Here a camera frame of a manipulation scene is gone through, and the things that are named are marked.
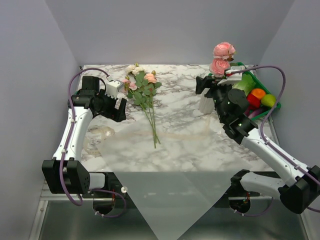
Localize toy purple eggplant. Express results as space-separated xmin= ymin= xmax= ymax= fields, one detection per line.
xmin=245 ymin=106 xmax=267 ymax=119

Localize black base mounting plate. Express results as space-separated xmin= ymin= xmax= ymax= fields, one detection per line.
xmin=50 ymin=171 xmax=263 ymax=210

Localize cream ribbon with gold letters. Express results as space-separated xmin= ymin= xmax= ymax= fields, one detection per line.
xmin=83 ymin=116 xmax=211 ymax=156

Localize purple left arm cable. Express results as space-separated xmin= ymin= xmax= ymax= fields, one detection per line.
xmin=59 ymin=68 xmax=127 ymax=218

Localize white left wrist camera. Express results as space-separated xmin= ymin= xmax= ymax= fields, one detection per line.
xmin=105 ymin=80 xmax=124 ymax=99

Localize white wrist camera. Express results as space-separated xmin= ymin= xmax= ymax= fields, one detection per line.
xmin=217 ymin=65 xmax=245 ymax=86
xmin=105 ymin=80 xmax=124 ymax=99

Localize white wrapping paper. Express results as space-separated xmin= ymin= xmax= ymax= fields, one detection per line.
xmin=97 ymin=119 xmax=247 ymax=240

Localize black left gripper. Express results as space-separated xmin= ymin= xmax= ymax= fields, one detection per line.
xmin=95 ymin=89 xmax=127 ymax=122

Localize aluminium frame rail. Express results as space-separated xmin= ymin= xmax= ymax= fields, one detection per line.
xmin=27 ymin=178 xmax=96 ymax=240

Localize green plastic basket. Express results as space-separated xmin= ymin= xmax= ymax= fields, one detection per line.
xmin=207 ymin=61 xmax=282 ymax=122

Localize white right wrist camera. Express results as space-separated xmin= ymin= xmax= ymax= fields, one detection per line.
xmin=217 ymin=65 xmax=245 ymax=86

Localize toy yellow-green pear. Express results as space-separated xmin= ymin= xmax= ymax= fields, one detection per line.
xmin=260 ymin=94 xmax=277 ymax=108

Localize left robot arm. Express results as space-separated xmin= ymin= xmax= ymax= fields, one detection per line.
xmin=41 ymin=76 xmax=127 ymax=198

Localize white ribbed vase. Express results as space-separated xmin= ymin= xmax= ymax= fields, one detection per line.
xmin=198 ymin=88 xmax=214 ymax=115

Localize white rose stem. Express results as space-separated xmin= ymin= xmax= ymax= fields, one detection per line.
xmin=124 ymin=62 xmax=161 ymax=149

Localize small pink rose stem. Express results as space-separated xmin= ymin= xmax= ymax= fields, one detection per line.
xmin=121 ymin=75 xmax=158 ymax=141

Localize toy red pepper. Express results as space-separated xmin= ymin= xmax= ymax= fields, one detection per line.
xmin=246 ymin=93 xmax=261 ymax=110

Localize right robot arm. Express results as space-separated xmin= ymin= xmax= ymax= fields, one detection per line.
xmin=195 ymin=76 xmax=320 ymax=214

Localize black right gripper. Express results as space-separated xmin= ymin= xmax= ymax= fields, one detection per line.
xmin=195 ymin=75 xmax=234 ymax=121

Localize toy orange fruit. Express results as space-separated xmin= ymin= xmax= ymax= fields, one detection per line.
xmin=250 ymin=88 xmax=266 ymax=100

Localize pink double rose stem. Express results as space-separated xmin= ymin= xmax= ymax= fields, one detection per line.
xmin=209 ymin=42 xmax=236 ymax=78

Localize peach rose stem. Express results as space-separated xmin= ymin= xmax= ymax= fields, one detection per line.
xmin=140 ymin=71 xmax=162 ymax=148

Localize toy green cabbage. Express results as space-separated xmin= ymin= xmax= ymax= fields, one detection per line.
xmin=232 ymin=74 xmax=256 ymax=96

